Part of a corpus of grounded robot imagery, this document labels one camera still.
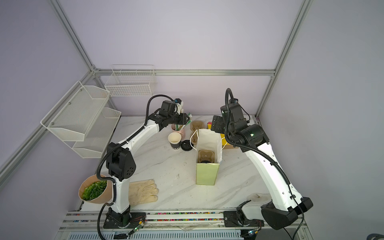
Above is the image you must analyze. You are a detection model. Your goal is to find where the brown pulp cup carrier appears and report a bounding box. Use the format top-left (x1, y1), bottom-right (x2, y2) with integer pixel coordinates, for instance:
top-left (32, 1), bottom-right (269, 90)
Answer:
top-left (190, 121), bottom-right (206, 145)

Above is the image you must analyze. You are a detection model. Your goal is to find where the black plastic cup lid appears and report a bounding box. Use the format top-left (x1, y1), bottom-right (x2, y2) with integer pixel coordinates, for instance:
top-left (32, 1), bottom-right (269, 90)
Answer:
top-left (181, 140), bottom-right (194, 152)

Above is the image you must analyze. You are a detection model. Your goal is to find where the single brown pulp carrier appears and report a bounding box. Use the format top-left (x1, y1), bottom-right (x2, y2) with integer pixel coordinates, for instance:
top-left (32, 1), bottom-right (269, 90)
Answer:
top-left (198, 150), bottom-right (215, 163)

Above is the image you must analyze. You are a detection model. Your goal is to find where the green paper takeout bag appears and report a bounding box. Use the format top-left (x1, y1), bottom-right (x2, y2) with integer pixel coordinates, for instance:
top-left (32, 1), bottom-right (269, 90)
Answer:
top-left (193, 129), bottom-right (223, 186)

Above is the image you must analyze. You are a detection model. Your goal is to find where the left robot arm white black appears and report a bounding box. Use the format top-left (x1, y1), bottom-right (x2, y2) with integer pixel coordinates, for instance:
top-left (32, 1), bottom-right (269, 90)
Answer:
top-left (97, 99), bottom-right (190, 228)

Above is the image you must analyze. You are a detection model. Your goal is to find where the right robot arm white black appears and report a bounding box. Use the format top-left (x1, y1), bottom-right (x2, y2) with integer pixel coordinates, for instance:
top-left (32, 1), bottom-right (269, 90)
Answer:
top-left (211, 103), bottom-right (314, 230)

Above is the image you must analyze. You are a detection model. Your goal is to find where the black paper coffee cup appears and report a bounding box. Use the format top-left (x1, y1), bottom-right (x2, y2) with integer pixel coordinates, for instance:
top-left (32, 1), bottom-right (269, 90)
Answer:
top-left (168, 132), bottom-right (182, 150)

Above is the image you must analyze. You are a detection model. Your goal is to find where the pink straw holder cup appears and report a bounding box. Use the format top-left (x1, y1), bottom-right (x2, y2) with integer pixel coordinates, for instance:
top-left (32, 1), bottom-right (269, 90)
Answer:
top-left (171, 124), bottom-right (185, 140)

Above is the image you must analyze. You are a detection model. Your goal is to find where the yellow napkin stack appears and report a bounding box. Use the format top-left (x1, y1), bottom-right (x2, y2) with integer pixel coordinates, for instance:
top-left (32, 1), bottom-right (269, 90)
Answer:
top-left (207, 122), bottom-right (236, 150)

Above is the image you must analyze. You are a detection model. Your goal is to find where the white mesh shelf lower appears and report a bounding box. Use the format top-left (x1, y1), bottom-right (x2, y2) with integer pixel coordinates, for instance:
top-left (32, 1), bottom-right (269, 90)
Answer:
top-left (72, 108), bottom-right (121, 159)

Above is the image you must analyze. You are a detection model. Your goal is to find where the white mesh shelf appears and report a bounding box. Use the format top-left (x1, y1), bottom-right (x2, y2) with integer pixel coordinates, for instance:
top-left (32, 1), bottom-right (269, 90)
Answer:
top-left (72, 108), bottom-right (121, 159)
top-left (41, 82), bottom-right (110, 142)

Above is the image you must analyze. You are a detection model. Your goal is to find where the white cloth glove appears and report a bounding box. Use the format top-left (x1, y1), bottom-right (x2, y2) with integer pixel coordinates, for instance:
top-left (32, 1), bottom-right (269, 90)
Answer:
top-left (247, 193), bottom-right (272, 205)

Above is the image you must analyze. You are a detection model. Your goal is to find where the cream leather work glove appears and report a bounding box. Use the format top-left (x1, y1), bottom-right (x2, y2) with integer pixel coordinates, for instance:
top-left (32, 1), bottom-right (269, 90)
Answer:
top-left (129, 179), bottom-right (159, 206)

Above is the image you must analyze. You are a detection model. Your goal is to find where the white mesh shelf upper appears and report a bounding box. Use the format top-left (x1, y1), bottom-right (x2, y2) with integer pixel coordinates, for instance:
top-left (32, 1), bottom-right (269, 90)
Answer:
top-left (41, 82), bottom-right (110, 142)

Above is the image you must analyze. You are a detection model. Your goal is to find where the brown bowl with green bits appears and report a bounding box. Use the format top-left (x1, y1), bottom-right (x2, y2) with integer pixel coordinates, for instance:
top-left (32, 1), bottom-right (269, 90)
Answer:
top-left (78, 175), bottom-right (113, 204)

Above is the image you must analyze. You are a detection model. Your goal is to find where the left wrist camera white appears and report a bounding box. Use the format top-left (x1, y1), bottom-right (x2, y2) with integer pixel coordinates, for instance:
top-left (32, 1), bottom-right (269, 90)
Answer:
top-left (174, 99), bottom-right (184, 114)

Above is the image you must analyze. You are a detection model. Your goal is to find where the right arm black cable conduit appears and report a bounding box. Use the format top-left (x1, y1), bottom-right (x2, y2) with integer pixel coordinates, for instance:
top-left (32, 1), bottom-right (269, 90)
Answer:
top-left (224, 87), bottom-right (305, 240)

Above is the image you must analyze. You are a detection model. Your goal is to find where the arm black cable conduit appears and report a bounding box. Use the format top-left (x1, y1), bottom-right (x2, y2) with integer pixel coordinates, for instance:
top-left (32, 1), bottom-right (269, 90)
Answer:
top-left (224, 87), bottom-right (305, 240)
top-left (95, 94), bottom-right (176, 240)

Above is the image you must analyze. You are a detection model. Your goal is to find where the white wire basket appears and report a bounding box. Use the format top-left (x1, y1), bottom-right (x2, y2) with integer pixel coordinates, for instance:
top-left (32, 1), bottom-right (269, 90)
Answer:
top-left (105, 65), bottom-right (157, 97)

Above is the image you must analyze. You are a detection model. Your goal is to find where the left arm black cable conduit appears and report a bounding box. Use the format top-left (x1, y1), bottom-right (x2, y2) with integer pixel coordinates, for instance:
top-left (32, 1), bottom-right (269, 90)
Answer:
top-left (95, 94), bottom-right (176, 240)

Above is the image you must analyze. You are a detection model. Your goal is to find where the aluminium mounting rail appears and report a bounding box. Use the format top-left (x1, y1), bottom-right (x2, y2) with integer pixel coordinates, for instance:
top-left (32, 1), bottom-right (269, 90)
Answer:
top-left (58, 207), bottom-right (308, 233)

